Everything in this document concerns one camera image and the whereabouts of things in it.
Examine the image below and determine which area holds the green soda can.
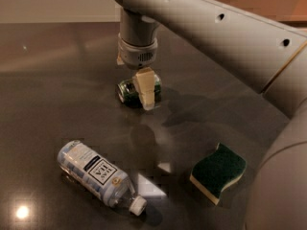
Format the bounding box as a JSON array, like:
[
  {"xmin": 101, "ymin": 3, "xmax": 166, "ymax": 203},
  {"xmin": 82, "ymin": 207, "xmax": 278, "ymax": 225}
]
[{"xmin": 117, "ymin": 74, "xmax": 161, "ymax": 104}]

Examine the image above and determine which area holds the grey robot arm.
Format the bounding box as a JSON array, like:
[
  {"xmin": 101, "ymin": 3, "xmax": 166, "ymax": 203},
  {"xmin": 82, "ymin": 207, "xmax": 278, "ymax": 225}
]
[{"xmin": 115, "ymin": 0, "xmax": 307, "ymax": 230}]

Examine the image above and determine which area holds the clear plastic water bottle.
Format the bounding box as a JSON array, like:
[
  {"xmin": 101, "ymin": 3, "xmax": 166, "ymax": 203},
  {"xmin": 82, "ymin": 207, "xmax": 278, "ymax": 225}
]
[{"xmin": 58, "ymin": 140, "xmax": 147, "ymax": 216}]

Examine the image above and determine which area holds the green and yellow sponge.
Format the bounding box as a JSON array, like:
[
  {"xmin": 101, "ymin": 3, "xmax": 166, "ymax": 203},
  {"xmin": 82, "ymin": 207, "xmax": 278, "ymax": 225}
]
[{"xmin": 190, "ymin": 143, "xmax": 247, "ymax": 205}]

